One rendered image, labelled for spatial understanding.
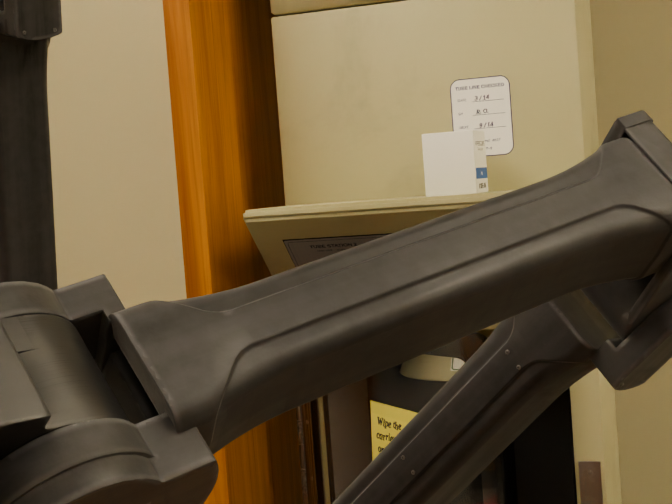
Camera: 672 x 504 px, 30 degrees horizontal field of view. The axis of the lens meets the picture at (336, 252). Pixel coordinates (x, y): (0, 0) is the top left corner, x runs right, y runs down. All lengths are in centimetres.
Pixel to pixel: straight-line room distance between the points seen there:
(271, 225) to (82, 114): 77
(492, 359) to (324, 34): 62
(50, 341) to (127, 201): 141
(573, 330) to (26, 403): 37
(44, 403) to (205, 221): 81
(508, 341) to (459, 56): 56
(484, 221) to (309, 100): 74
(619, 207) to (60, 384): 30
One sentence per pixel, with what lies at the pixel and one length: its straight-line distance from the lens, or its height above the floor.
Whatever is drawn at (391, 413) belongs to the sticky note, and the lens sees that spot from 121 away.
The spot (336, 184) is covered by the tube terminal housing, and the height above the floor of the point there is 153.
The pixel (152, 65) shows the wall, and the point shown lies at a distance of 189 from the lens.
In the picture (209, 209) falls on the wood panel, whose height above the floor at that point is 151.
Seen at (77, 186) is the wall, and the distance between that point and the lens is 195.
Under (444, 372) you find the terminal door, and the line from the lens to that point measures 114.
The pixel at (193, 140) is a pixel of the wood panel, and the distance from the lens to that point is 128.
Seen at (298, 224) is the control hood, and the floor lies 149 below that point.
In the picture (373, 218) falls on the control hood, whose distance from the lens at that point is 119.
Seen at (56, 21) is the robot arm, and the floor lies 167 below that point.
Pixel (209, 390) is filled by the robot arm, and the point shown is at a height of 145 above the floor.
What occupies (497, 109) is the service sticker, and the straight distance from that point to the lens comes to 127.
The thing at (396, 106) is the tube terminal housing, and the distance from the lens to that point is 130.
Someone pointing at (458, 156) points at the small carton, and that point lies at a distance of 120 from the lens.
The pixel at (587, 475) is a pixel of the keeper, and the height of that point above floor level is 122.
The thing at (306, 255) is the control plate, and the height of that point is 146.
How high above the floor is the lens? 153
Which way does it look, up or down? 3 degrees down
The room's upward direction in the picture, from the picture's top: 4 degrees counter-clockwise
